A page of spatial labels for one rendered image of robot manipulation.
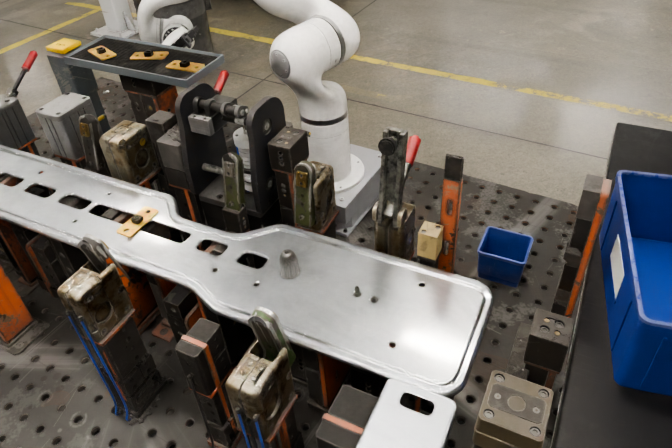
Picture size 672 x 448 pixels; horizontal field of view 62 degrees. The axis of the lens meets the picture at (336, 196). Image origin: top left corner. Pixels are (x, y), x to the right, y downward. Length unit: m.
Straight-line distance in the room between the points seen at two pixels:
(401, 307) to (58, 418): 0.73
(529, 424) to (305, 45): 0.85
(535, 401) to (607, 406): 0.10
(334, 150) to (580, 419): 0.87
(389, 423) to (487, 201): 0.93
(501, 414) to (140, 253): 0.67
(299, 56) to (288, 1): 0.17
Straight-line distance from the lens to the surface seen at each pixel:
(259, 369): 0.80
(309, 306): 0.91
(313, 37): 1.26
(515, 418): 0.75
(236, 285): 0.97
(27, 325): 1.48
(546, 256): 1.47
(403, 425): 0.79
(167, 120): 1.26
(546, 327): 0.82
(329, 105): 1.34
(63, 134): 1.39
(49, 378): 1.37
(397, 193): 0.94
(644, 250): 1.03
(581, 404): 0.81
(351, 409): 0.83
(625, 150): 1.27
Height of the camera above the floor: 1.69
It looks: 38 degrees down
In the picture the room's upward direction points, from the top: 4 degrees counter-clockwise
